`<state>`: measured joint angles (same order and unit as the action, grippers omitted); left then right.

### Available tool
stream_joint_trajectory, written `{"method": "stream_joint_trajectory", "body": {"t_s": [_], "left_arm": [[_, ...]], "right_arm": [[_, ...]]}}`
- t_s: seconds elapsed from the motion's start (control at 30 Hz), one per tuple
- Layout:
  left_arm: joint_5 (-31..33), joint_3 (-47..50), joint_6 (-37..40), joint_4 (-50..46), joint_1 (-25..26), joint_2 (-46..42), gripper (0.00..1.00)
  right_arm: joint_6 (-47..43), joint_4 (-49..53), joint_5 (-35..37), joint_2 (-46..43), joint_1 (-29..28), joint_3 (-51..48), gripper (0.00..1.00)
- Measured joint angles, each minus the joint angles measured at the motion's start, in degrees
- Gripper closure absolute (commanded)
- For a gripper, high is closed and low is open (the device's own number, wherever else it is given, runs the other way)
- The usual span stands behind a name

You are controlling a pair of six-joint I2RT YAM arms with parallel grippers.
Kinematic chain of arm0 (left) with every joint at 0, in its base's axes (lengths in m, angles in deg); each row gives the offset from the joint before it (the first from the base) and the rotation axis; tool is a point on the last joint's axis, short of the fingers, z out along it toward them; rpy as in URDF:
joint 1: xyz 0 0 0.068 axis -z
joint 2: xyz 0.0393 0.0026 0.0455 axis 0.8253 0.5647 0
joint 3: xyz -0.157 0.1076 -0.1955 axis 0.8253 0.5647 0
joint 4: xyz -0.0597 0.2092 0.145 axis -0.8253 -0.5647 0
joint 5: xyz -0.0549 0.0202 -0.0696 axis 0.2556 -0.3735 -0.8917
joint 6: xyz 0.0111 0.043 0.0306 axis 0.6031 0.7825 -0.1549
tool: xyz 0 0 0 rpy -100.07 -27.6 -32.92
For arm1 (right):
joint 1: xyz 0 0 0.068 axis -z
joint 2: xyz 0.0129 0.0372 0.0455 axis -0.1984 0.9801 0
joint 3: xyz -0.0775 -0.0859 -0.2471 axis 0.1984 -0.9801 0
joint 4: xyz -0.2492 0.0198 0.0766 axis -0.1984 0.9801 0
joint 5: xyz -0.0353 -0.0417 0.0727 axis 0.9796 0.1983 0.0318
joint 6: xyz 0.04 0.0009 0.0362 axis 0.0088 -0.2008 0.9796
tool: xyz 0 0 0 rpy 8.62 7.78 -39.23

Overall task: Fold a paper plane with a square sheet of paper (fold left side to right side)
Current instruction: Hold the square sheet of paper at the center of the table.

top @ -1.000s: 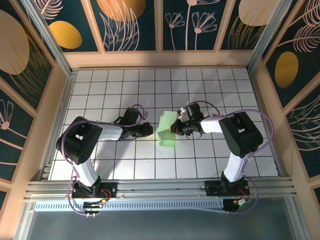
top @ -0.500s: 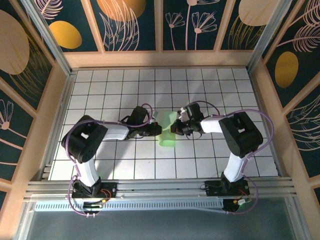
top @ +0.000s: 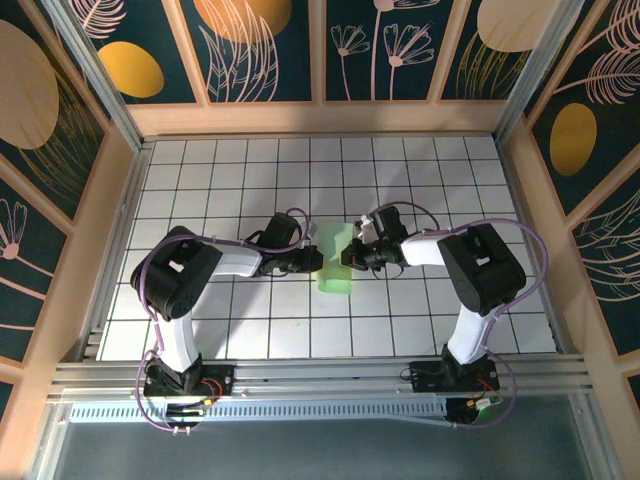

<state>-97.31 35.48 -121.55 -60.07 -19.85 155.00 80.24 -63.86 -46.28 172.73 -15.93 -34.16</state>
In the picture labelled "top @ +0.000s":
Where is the green paper sheet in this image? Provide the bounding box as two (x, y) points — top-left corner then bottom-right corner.
(315, 222), (354, 297)

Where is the wiring module with circuit board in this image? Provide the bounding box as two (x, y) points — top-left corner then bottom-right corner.
(444, 396), (503, 430)

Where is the black wiring connector module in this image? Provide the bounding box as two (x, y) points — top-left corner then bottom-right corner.
(166, 401), (207, 435)

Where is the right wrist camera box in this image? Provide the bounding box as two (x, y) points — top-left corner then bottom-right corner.
(353, 215), (377, 245)

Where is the aluminium mounting rail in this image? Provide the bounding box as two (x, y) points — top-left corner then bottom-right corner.
(47, 352), (597, 402)

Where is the aluminium side rail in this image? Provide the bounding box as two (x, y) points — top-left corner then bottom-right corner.
(79, 142), (154, 361)
(493, 134), (574, 354)

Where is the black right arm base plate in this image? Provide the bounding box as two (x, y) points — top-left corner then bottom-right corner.
(402, 359), (501, 394)

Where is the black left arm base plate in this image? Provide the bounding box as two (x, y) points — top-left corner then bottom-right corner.
(143, 363), (236, 400)

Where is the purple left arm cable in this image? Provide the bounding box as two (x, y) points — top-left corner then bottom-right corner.
(132, 207), (311, 435)

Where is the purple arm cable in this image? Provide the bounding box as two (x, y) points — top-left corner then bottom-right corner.
(369, 202), (550, 432)
(132, 207), (311, 435)

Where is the grey slotted cable duct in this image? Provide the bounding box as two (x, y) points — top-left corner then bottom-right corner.
(67, 399), (454, 425)

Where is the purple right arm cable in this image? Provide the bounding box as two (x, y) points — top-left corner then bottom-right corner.
(369, 202), (550, 432)

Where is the aluminium corner post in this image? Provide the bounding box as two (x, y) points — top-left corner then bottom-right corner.
(492, 0), (587, 146)
(42, 0), (149, 154)

